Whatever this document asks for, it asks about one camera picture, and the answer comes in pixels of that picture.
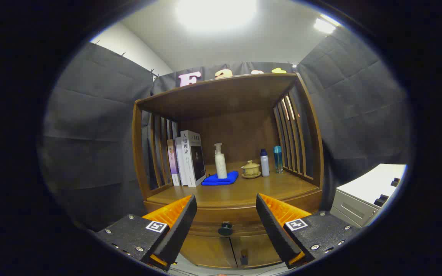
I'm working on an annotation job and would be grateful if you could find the grey metal filing cabinet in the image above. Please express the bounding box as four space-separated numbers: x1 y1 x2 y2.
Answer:
329 164 407 228

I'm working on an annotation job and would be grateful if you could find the wooden cabinet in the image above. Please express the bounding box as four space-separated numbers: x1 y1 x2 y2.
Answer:
132 73 325 269

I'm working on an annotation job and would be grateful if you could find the small ceiling light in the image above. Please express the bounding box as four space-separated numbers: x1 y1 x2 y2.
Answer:
313 15 340 34

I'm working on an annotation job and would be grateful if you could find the purple book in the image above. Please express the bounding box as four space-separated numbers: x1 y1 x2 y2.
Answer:
167 139 181 186

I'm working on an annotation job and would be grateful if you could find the wooden countertop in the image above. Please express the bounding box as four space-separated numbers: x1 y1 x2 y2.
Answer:
146 160 319 209

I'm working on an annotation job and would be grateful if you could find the folded blue cloth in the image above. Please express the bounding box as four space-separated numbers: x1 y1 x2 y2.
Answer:
201 171 239 186

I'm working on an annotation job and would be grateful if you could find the clear blue bottle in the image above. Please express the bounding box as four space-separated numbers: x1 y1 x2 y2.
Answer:
273 145 284 174

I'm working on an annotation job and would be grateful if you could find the yellow lidded teacup with saucer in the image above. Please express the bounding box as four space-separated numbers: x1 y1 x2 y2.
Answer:
241 160 262 179

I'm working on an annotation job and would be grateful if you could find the thick white portrait book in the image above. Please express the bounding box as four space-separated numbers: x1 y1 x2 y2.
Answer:
180 130 206 187

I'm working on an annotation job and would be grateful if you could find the wooden drawer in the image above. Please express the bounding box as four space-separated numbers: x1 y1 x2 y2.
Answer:
144 192 323 237

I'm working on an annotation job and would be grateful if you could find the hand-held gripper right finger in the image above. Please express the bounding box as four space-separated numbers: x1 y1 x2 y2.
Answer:
256 193 360 269

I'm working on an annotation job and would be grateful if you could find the large ceiling light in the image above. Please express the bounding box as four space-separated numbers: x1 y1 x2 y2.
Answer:
175 0 258 33

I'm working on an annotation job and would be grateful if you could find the wooden cabinet door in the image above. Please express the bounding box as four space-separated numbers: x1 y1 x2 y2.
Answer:
179 234 239 269
229 233 283 268

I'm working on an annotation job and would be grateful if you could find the white pump bottle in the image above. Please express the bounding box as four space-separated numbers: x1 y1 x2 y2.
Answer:
214 143 228 179

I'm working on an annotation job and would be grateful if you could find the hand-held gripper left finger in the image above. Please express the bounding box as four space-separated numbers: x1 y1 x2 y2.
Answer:
94 194 198 271

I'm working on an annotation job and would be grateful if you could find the thin white book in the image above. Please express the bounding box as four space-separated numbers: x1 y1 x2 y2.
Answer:
175 137 188 186

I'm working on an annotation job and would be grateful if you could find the white bottle dark blue cap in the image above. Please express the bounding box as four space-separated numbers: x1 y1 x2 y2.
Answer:
260 149 270 177

